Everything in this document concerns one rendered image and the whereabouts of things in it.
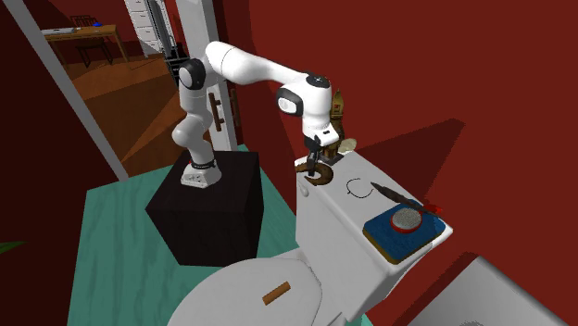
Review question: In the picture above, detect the brown ring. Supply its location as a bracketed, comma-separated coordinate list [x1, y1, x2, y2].
[295, 163, 335, 187]

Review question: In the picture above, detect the wooden desk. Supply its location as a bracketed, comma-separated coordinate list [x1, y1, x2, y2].
[42, 24, 131, 69]

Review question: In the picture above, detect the red strainer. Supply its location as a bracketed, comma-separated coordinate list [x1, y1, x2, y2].
[389, 203, 444, 234]

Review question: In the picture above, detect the brown bar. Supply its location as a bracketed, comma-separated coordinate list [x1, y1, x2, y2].
[261, 281, 293, 307]

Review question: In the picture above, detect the brown tower figure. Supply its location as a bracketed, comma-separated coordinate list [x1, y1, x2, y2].
[320, 88, 348, 166]

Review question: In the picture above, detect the blue book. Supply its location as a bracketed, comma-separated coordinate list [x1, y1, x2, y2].
[362, 204, 447, 265]

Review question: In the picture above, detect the black wire loop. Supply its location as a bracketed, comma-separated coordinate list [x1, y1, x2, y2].
[345, 177, 375, 200]

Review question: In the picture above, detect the white door with brown handles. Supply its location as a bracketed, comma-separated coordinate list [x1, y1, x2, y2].
[174, 0, 239, 153]

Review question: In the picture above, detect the white chest of drawers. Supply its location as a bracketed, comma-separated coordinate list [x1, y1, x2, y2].
[123, 0, 165, 58]

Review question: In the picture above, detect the white toilet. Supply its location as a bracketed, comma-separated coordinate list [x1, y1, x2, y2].
[167, 151, 454, 326]

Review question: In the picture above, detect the dark chair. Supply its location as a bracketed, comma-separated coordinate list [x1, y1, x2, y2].
[69, 15, 115, 69]

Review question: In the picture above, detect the black robot stand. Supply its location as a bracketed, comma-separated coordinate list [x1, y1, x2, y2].
[144, 150, 265, 268]

